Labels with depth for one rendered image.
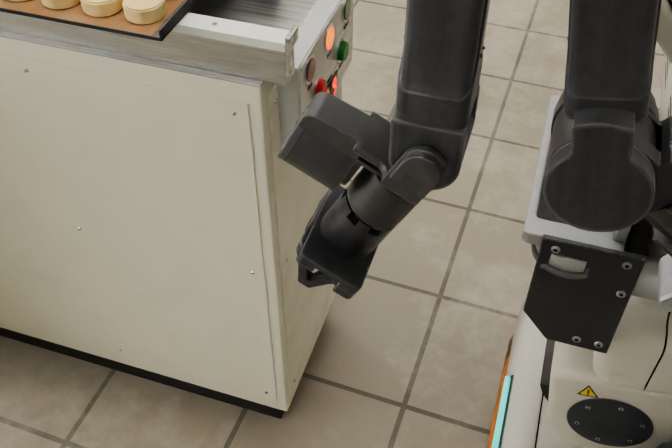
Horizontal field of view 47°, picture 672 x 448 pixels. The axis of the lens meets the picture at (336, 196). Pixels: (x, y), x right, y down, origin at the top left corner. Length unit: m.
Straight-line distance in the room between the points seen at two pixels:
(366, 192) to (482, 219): 1.33
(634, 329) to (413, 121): 0.46
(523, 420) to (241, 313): 0.49
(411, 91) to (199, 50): 0.44
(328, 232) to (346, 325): 1.03
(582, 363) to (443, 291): 0.82
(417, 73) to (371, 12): 2.18
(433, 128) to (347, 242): 0.17
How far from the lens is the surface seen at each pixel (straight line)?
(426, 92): 0.57
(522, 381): 1.36
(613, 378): 1.00
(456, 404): 1.64
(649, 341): 0.95
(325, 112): 0.64
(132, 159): 1.13
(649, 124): 0.61
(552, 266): 0.83
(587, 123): 0.54
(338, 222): 0.69
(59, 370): 1.76
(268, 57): 0.93
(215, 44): 0.95
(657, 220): 0.62
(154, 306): 1.39
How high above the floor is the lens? 1.39
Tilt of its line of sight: 44 degrees down
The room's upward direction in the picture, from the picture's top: straight up
